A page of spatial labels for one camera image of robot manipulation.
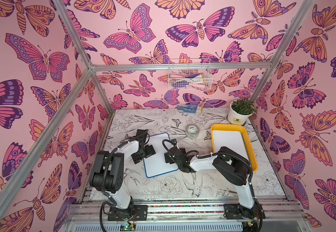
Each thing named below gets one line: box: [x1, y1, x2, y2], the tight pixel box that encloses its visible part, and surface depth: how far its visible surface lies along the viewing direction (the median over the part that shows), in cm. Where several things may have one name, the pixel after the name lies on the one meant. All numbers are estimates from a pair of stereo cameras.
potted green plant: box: [226, 97, 258, 126], surface depth 102 cm
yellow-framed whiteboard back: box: [212, 130, 250, 163], surface depth 105 cm
